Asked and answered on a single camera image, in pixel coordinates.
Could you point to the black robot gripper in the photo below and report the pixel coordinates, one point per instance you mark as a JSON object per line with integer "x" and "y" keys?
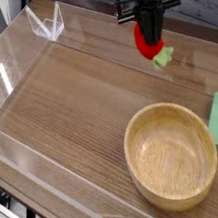
{"x": 129, "y": 10}

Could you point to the red plush strawberry green leaf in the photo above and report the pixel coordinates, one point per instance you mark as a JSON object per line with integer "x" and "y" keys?
{"x": 158, "y": 53}

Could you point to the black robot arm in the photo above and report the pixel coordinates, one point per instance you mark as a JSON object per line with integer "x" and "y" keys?
{"x": 149, "y": 14}

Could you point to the clear acrylic tray walls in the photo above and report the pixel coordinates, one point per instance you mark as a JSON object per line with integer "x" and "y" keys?
{"x": 65, "y": 105}

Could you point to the wooden bowl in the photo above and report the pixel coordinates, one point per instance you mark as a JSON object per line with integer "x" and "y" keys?
{"x": 171, "y": 156}

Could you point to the clear acrylic corner bracket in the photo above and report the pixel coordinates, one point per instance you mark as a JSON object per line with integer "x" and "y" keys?
{"x": 47, "y": 28}

